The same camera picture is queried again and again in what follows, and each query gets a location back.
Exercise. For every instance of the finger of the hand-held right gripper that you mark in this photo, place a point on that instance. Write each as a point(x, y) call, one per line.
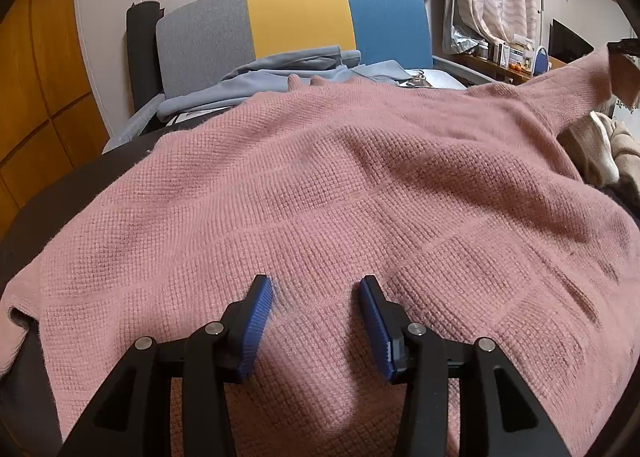
point(625, 48)

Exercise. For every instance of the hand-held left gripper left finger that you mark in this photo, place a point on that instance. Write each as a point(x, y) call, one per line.
point(257, 322)

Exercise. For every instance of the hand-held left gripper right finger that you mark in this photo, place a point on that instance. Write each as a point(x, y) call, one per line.
point(375, 327)

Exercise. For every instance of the pink knitted sweater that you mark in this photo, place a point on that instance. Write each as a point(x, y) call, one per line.
point(320, 177)

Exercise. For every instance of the black monitor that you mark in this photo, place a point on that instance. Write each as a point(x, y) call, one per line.
point(567, 42)

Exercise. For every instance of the small blue bag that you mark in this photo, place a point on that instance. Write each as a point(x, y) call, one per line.
point(540, 64)

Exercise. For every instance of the cream fluffy sweater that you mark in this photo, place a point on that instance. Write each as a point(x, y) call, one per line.
point(595, 152)

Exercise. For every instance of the cluttered wooden shelf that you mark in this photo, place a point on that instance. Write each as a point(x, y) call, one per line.
point(492, 68)

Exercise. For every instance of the light grey garment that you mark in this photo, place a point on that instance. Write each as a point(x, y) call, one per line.
point(280, 74)

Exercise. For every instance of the black rolled mat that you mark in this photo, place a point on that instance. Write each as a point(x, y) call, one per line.
point(142, 57)

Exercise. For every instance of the grey yellow blue chair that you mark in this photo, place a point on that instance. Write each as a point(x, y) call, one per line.
point(295, 17)

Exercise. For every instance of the orange wooden wardrobe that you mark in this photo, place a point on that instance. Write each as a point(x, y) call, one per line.
point(45, 62)

